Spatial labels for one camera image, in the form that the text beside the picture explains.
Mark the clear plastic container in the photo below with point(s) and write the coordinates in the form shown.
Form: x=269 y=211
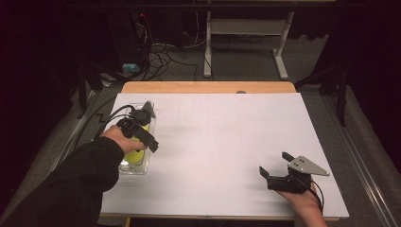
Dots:
x=138 y=167

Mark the person's right hand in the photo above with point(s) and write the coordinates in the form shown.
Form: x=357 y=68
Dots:
x=304 y=205

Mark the aluminium floor rail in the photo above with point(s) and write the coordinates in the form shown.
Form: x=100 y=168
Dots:
x=362 y=157
x=63 y=151

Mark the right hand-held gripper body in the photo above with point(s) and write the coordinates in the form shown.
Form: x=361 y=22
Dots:
x=288 y=183

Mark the black metal stand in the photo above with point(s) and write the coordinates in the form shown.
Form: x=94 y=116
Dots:
x=83 y=91
x=341 y=94

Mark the white metal desk frame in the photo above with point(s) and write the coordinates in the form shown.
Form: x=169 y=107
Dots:
x=249 y=26

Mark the white board sheet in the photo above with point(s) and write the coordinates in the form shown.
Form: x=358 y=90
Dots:
x=214 y=157

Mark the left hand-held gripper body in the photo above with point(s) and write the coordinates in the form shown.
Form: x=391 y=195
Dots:
x=138 y=121

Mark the wooden table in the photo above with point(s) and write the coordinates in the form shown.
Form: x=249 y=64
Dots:
x=208 y=87

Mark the person's left hand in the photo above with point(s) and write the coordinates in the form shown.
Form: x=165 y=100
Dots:
x=121 y=140

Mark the dark computer tower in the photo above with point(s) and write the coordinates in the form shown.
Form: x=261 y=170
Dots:
x=126 y=34

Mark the small blue object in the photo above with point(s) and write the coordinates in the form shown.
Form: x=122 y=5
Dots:
x=130 y=67

